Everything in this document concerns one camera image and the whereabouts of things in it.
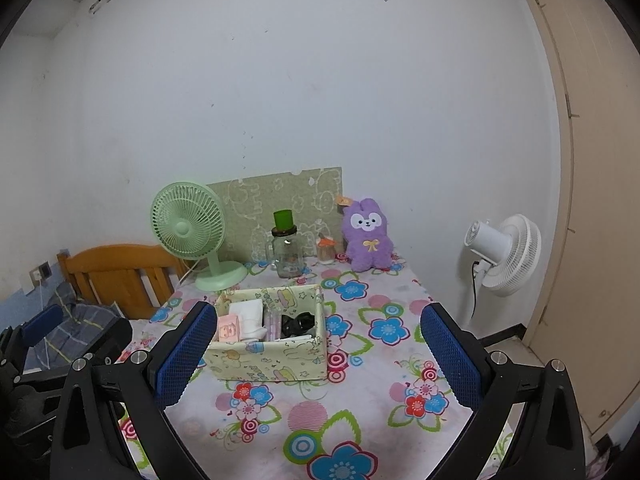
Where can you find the white standing fan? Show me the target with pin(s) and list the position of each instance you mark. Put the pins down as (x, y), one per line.
(510, 255)

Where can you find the green desk fan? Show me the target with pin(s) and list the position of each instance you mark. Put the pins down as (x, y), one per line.
(185, 227)

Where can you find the yellow printed fabric storage box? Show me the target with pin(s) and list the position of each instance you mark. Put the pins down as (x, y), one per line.
(270, 360)

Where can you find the clear plastic packet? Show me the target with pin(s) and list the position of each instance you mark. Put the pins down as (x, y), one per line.
(272, 325)

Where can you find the purple plush rabbit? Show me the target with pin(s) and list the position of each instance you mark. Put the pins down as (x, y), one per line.
(367, 250)

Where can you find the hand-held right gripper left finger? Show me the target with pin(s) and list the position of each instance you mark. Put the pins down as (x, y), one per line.
(185, 355)

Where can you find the glass jar with green lid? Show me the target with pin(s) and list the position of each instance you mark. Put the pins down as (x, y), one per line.
(287, 260)

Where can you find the white cloth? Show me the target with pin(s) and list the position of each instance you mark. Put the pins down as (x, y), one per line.
(250, 317)

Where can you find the cotton swab container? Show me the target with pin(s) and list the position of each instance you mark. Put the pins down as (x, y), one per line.
(326, 252)

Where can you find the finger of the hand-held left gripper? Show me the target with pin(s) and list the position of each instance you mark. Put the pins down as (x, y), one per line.
(42, 325)
(112, 335)

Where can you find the white wall socket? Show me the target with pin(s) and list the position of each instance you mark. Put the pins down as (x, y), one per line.
(36, 275)

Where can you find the dark wall switch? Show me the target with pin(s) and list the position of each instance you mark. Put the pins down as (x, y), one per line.
(45, 270)

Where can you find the beige door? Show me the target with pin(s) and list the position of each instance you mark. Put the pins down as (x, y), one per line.
(600, 210)

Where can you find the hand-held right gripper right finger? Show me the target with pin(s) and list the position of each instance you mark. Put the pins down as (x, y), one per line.
(450, 360)

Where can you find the grey plaid pillow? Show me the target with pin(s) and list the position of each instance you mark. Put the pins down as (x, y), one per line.
(80, 305)

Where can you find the green printed cardboard panel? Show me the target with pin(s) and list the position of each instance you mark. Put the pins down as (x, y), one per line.
(250, 200)

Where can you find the pink packet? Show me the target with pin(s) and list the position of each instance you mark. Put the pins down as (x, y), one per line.
(230, 329)

